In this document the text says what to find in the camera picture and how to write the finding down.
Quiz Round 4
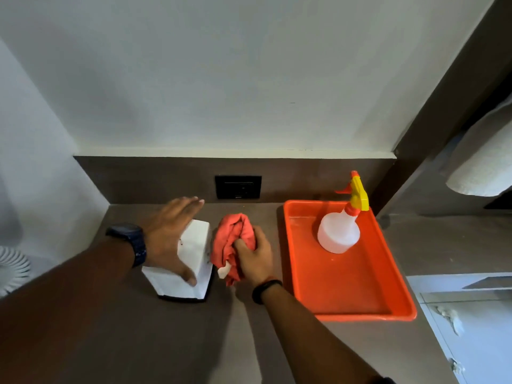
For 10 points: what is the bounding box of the black wristband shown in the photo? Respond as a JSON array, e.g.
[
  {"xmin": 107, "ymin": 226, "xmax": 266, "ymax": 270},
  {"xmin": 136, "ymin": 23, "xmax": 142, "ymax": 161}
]
[{"xmin": 251, "ymin": 279, "xmax": 284, "ymax": 305}]

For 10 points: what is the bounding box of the white cabinet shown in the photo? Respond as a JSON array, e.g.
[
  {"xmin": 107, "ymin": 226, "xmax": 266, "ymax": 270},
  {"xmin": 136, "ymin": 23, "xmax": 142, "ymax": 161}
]
[{"xmin": 407, "ymin": 273, "xmax": 512, "ymax": 384}]

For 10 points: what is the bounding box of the person's right hand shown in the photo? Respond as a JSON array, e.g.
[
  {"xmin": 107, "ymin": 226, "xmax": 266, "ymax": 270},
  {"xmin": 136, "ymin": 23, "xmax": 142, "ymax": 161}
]
[{"xmin": 233, "ymin": 226, "xmax": 277, "ymax": 291}]

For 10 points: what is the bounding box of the dark blue wristwatch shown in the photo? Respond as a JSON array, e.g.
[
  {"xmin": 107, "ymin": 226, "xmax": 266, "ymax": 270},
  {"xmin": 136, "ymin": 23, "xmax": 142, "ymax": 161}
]
[{"xmin": 106, "ymin": 223, "xmax": 147, "ymax": 269}]

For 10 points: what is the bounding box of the orange plastic tray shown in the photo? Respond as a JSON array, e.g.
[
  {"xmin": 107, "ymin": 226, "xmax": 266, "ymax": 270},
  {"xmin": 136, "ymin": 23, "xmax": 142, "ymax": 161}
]
[{"xmin": 283, "ymin": 200, "xmax": 418, "ymax": 322}]

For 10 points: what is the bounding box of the white box with black base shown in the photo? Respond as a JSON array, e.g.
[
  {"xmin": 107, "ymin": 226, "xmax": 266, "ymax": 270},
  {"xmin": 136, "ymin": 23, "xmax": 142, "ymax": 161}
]
[{"xmin": 142, "ymin": 219, "xmax": 214, "ymax": 303}]

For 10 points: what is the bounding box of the person's right forearm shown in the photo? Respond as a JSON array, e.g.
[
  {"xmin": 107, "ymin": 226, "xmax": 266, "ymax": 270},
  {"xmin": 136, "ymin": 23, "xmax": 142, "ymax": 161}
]
[{"xmin": 259, "ymin": 285, "xmax": 386, "ymax": 384}]

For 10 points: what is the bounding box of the white spray bottle yellow trigger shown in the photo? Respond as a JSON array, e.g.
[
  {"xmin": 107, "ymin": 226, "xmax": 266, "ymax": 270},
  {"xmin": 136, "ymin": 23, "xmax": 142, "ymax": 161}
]
[{"xmin": 317, "ymin": 170, "xmax": 370, "ymax": 255}]

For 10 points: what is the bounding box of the white hanging towel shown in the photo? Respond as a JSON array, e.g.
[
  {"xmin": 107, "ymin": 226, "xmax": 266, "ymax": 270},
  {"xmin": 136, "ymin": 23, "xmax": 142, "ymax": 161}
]
[{"xmin": 445, "ymin": 95, "xmax": 512, "ymax": 197}]

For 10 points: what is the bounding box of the person's left forearm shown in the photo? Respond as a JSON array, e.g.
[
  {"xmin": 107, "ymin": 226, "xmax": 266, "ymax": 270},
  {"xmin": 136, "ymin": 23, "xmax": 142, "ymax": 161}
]
[{"xmin": 0, "ymin": 236, "xmax": 138, "ymax": 384}]

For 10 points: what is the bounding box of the person's left hand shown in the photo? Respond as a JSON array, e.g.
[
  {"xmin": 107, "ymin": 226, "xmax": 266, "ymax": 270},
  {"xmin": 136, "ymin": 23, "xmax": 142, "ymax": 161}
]
[{"xmin": 142, "ymin": 196, "xmax": 205, "ymax": 287}]

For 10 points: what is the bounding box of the white fan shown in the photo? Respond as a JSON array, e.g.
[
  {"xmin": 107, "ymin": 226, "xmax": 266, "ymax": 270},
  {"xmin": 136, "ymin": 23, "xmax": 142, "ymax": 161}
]
[{"xmin": 0, "ymin": 246, "xmax": 32, "ymax": 297}]

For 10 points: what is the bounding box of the red cloth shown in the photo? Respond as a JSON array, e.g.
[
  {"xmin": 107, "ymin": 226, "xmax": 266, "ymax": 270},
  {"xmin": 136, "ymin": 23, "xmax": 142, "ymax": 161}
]
[{"xmin": 210, "ymin": 213, "xmax": 257, "ymax": 287}]

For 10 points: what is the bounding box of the black wall socket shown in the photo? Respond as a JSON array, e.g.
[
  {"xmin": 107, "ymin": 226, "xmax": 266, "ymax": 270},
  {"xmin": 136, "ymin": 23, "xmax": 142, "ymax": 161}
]
[{"xmin": 215, "ymin": 175, "xmax": 262, "ymax": 200}]

